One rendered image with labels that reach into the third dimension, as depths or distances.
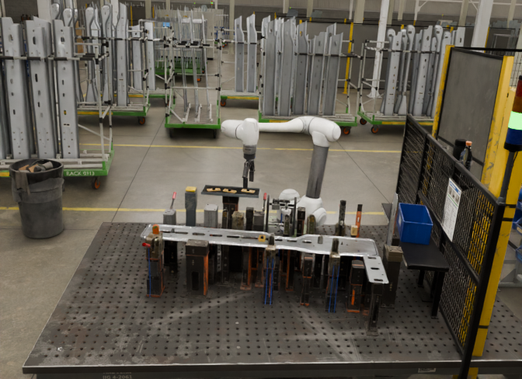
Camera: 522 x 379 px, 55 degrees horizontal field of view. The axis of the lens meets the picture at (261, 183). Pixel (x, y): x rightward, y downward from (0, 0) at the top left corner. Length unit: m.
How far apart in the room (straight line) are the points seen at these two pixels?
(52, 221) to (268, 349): 3.34
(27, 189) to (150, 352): 2.97
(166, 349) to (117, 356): 0.23
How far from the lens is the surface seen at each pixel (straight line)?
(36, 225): 5.41
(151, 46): 12.24
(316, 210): 3.48
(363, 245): 2.99
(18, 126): 7.01
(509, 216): 2.48
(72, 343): 2.70
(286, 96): 9.78
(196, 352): 2.56
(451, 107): 5.50
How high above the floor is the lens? 2.28
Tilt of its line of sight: 19 degrees down
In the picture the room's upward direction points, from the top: 3 degrees clockwise
